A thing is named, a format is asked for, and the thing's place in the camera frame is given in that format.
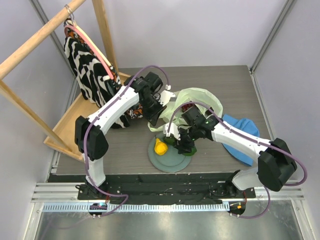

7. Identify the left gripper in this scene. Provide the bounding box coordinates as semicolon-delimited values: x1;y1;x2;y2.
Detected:
139;95;167;126

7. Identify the fake dark green avocado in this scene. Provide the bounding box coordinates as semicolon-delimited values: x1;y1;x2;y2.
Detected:
163;136;176;146

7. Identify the pale green plastic bag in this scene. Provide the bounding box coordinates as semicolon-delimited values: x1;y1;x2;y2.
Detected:
147;87;224;133

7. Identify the fake yellow pepper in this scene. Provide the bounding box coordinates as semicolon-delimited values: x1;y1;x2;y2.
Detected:
154;138;168;156

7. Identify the fake green fruit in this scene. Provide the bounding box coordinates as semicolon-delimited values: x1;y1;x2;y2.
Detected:
183;147;197;157

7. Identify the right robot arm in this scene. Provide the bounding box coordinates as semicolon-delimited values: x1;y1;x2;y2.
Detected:
176;105;297;198

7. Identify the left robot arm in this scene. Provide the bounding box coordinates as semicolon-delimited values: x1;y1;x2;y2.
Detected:
75;72;173;200

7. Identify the fake purple grape bunch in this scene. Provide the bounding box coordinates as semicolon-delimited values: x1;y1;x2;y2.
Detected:
181;103;195;113

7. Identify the grey-blue round plate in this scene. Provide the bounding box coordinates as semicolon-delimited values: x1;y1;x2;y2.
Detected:
148;133;192;173

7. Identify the black white patterned garment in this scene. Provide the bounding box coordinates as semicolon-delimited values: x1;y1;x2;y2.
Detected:
63;37;131;130

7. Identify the blue cloth hat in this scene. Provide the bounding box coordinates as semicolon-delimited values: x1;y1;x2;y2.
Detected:
222;114;260;167

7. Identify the wooden clothes rack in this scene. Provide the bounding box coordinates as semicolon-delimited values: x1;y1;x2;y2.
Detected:
0;0;135;164

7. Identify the cream clothes hanger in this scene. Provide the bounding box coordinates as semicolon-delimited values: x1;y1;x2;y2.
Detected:
64;24;112;68

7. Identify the pink clothes hanger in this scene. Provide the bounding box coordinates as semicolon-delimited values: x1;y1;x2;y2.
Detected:
64;24;115;80

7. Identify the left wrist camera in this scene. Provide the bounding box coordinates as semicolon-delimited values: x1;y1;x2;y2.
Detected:
159;90;176;106

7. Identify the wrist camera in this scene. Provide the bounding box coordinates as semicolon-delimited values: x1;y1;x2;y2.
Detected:
162;122;181;140
159;90;176;106

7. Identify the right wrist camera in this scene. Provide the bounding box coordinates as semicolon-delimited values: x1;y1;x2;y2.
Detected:
162;122;181;140

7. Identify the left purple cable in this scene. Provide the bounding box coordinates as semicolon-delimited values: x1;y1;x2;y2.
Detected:
83;65;172;217

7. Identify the purple cable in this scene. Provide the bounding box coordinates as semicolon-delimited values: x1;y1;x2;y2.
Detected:
166;101;308;220
83;65;172;217

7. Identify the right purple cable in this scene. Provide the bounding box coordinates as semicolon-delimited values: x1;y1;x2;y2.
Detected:
166;101;308;220

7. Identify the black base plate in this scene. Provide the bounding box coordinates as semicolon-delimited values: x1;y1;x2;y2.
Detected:
48;173;256;205

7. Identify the white cable duct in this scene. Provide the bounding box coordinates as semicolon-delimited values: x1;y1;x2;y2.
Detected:
42;202;230;213

